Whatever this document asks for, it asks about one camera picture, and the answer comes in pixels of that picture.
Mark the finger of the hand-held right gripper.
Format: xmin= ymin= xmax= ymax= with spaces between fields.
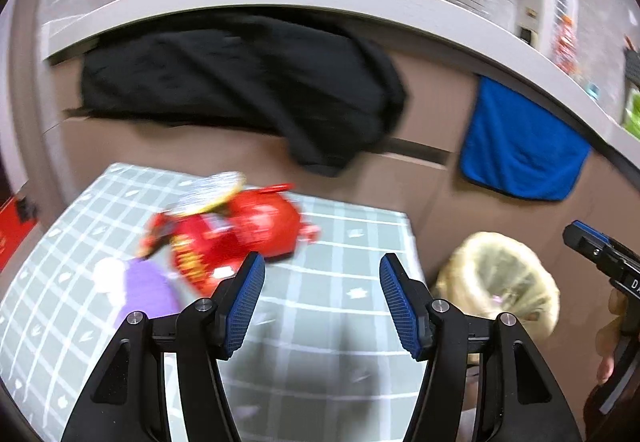
xmin=574 ymin=220 xmax=640 ymax=267
xmin=562 ymin=225 xmax=621 ymax=273

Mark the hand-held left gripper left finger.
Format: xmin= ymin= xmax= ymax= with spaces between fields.
xmin=60 ymin=252 xmax=267 ymax=442

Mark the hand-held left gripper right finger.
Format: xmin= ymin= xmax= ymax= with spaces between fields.
xmin=379 ymin=253 xmax=583 ymax=442

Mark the trash bin with yellow bag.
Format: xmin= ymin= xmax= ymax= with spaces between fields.
xmin=431 ymin=231 xmax=561 ymax=363

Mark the red snack wrapper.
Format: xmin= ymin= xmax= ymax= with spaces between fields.
xmin=137 ymin=212 xmax=241 ymax=295

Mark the person's right hand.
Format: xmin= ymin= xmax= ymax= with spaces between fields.
xmin=597 ymin=291 xmax=628 ymax=385

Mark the green grid tablecloth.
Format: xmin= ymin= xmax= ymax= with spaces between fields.
xmin=0 ymin=162 xmax=428 ymax=442

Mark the blue towel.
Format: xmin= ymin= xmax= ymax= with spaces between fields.
xmin=459 ymin=76 xmax=593 ymax=203

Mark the silver foil wrapper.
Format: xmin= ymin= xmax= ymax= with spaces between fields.
xmin=170 ymin=171 xmax=247 ymax=217

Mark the green plastic bag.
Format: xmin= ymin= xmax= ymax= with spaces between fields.
xmin=620 ymin=86 xmax=640 ymax=140

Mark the small white tissue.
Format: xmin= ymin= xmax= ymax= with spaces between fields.
xmin=94 ymin=257 xmax=128 ymax=307

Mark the red drink bottle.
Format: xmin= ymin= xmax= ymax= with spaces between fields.
xmin=552 ymin=14 xmax=578 ymax=72

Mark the black jacket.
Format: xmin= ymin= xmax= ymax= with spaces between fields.
xmin=80 ymin=12 xmax=407 ymax=179

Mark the red cardboard box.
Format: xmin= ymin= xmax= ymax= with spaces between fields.
xmin=0 ymin=194 xmax=41 ymax=270

